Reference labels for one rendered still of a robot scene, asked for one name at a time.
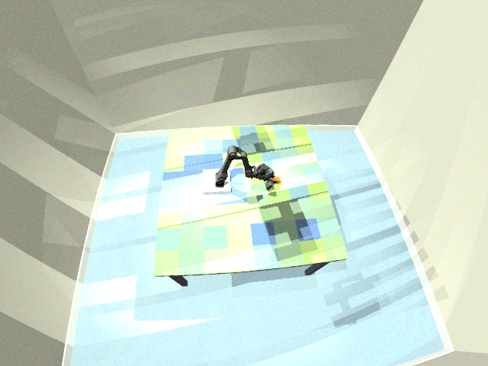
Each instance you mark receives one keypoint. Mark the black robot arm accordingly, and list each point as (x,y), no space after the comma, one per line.
(257,172)

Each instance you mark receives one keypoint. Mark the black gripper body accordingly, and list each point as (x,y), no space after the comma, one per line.
(269,182)

